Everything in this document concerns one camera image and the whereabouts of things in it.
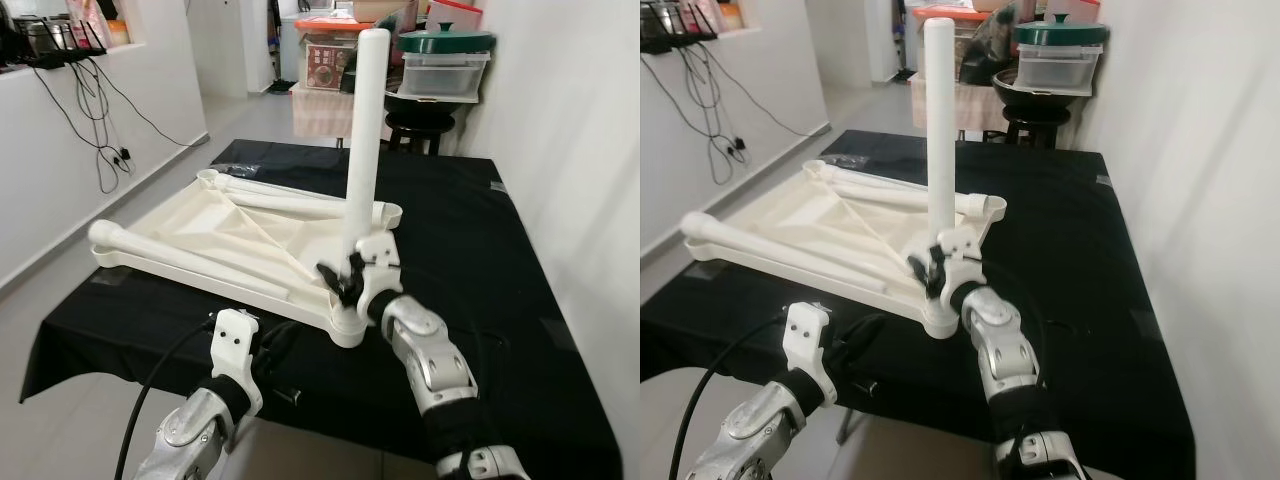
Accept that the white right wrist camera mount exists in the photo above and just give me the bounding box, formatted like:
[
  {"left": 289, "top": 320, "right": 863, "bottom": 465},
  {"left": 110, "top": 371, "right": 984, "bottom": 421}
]
[
  {"left": 935, "top": 225, "right": 986, "bottom": 299},
  {"left": 352, "top": 232, "right": 403, "bottom": 311}
]

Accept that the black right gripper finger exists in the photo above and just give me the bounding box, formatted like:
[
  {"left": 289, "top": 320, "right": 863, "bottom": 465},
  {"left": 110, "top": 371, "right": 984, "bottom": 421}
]
[
  {"left": 316, "top": 258, "right": 353, "bottom": 307},
  {"left": 906, "top": 245, "right": 946, "bottom": 301}
]

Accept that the clear plastic storage box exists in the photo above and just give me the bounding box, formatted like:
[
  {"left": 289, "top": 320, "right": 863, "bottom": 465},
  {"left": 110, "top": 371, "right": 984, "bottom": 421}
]
[
  {"left": 400, "top": 52, "right": 493, "bottom": 103},
  {"left": 1018, "top": 42, "right": 1106, "bottom": 96}
]

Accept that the black cable with plug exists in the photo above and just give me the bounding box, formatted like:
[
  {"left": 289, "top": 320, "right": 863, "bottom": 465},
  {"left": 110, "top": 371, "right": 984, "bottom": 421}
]
[
  {"left": 645, "top": 50, "right": 746, "bottom": 186},
  {"left": 30, "top": 55, "right": 136, "bottom": 196}
]

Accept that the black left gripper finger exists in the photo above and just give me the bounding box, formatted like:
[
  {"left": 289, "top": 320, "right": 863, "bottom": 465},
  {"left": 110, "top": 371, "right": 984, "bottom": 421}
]
[
  {"left": 266, "top": 321, "right": 305, "bottom": 368},
  {"left": 841, "top": 317, "right": 888, "bottom": 366},
  {"left": 829, "top": 315, "right": 878, "bottom": 356},
  {"left": 256, "top": 321, "right": 293, "bottom": 361}
]

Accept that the black round stool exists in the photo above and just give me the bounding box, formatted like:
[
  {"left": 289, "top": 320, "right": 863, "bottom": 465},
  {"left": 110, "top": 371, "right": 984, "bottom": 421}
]
[
  {"left": 385, "top": 108, "right": 459, "bottom": 156},
  {"left": 1000, "top": 100, "right": 1086, "bottom": 151}
]

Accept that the cream plastic table top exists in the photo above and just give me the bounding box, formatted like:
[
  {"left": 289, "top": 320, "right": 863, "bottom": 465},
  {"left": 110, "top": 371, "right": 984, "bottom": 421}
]
[
  {"left": 680, "top": 158, "right": 1006, "bottom": 341},
  {"left": 90, "top": 168, "right": 404, "bottom": 349}
]

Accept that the long thin black cable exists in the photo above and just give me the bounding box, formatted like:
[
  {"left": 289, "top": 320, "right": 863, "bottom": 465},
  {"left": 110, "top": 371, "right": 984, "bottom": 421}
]
[
  {"left": 700, "top": 45, "right": 831, "bottom": 141},
  {"left": 85, "top": 55, "right": 211, "bottom": 149}
]

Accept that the silver cooking pot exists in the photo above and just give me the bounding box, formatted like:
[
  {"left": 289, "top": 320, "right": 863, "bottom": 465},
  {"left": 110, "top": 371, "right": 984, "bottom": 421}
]
[
  {"left": 645, "top": 0, "right": 691, "bottom": 36},
  {"left": 22, "top": 15, "right": 66, "bottom": 56}
]

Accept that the clear plastic bag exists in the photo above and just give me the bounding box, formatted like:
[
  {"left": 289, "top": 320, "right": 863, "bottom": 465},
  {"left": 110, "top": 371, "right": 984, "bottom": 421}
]
[{"left": 212, "top": 158, "right": 263, "bottom": 183}]

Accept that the clear container with red lid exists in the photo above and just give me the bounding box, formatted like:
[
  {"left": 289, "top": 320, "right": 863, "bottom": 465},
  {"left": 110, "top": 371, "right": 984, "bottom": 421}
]
[
  {"left": 428, "top": 0, "right": 488, "bottom": 31},
  {"left": 1040, "top": 0, "right": 1101, "bottom": 21}
]

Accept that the black wok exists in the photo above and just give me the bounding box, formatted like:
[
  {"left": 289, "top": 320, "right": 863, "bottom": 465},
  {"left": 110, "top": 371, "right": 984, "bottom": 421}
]
[
  {"left": 990, "top": 68, "right": 1091, "bottom": 109},
  {"left": 383, "top": 80, "right": 481, "bottom": 113}
]

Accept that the pink checked cloth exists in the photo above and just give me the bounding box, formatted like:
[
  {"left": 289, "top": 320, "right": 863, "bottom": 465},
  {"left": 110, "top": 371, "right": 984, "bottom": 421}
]
[
  {"left": 290, "top": 85, "right": 391, "bottom": 141},
  {"left": 905, "top": 70, "right": 1001, "bottom": 136}
]

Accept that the black plastic bag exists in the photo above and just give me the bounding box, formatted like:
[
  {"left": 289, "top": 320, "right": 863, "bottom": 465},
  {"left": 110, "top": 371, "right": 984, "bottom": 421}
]
[
  {"left": 340, "top": 28, "right": 363, "bottom": 93},
  {"left": 958, "top": 8, "right": 1021, "bottom": 86}
]

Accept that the black table cloth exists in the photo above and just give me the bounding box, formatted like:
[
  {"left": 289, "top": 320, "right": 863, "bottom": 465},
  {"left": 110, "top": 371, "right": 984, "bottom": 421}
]
[
  {"left": 640, "top": 128, "right": 1199, "bottom": 480},
  {"left": 20, "top": 138, "right": 623, "bottom": 480}
]

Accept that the pink snack packet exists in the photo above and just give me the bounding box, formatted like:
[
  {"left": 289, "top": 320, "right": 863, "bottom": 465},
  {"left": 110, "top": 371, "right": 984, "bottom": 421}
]
[
  {"left": 685, "top": 0, "right": 726, "bottom": 33},
  {"left": 68, "top": 0, "right": 101, "bottom": 46}
]

